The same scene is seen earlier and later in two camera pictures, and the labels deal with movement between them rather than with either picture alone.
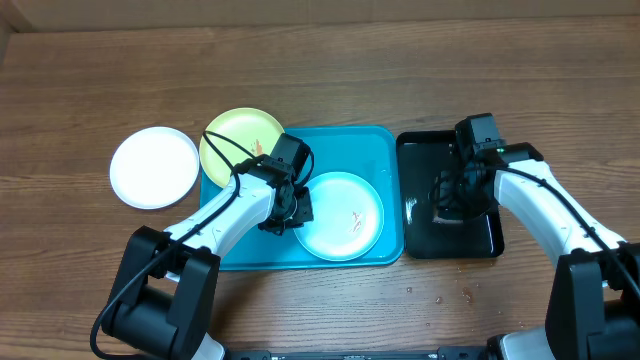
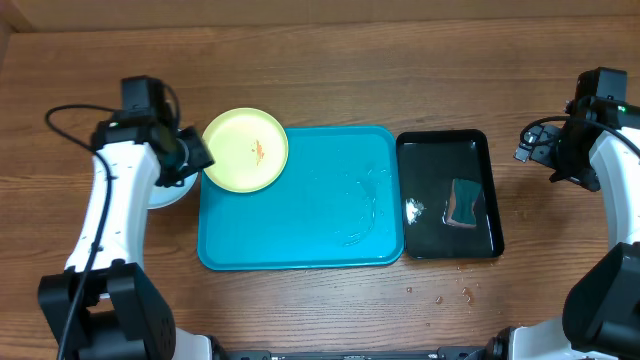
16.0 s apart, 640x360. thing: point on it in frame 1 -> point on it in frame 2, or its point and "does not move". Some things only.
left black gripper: (305, 213) -> (202, 156)
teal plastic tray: (373, 152) does not move
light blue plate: (348, 217) -> (160, 195)
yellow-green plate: (251, 128) does not move
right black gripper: (450, 202) -> (588, 178)
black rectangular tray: (422, 155) does not move
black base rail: (443, 353) does not move
